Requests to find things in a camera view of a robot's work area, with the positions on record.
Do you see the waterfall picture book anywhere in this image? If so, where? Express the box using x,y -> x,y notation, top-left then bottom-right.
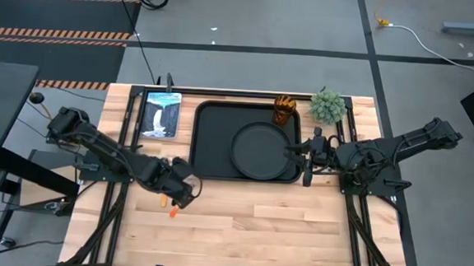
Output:
139,89 -> 183,141

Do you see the white floor cable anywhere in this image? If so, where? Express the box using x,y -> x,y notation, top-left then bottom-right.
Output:
383,22 -> 474,85

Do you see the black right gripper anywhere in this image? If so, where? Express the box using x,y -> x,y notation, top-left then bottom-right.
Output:
281,125 -> 339,189

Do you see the orange black striped strip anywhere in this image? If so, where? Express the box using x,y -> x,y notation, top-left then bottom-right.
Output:
35,78 -> 111,92

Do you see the black desk stand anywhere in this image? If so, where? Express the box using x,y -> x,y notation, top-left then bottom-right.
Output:
0,147 -> 82,260

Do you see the small green artificial plant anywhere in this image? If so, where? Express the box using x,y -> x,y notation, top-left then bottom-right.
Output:
308,86 -> 349,127

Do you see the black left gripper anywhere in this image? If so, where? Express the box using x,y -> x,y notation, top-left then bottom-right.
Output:
160,156 -> 204,211

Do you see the amber glass cup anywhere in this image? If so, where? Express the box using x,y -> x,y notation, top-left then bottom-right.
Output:
272,94 -> 298,127

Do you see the long black floor cable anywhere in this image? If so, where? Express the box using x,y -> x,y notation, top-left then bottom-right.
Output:
107,0 -> 166,86

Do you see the yellow cable with plug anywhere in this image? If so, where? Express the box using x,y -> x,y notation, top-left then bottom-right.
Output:
373,0 -> 393,29

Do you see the black rectangular tray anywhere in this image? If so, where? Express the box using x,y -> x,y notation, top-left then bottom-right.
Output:
188,98 -> 308,185

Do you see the black round plate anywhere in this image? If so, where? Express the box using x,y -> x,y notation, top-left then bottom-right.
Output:
229,119 -> 295,183

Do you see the black aluminium table frame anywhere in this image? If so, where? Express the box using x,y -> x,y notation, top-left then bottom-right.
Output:
62,79 -> 432,266

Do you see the black floor mat striped edge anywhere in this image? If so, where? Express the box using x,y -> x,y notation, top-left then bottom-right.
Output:
0,0 -> 142,86

